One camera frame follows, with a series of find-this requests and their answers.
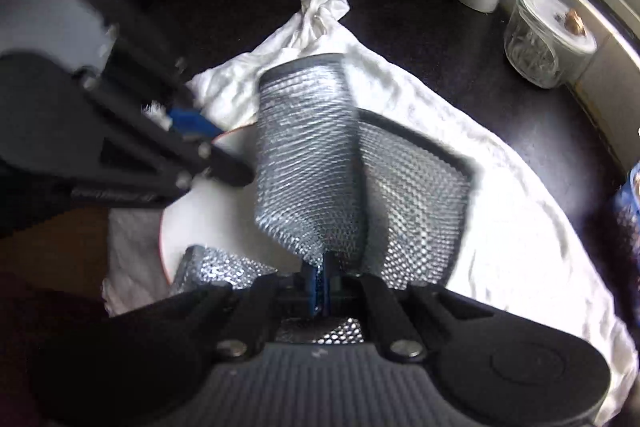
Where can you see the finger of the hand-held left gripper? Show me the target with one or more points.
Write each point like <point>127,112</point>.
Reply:
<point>192,123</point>
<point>227,167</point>

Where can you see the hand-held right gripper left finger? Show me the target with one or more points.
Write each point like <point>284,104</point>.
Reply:
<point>312,293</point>

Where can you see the white towel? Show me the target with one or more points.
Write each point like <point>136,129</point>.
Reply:
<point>500,207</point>

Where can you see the blue patterned packet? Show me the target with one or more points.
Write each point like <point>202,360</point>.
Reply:
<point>629,217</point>

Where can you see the white bowl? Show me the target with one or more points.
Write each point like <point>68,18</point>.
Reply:
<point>215,217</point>

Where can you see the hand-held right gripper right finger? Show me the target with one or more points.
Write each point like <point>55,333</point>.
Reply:
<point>329,287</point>

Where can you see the glass jar with lid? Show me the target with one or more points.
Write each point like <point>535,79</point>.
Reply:
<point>530,52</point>

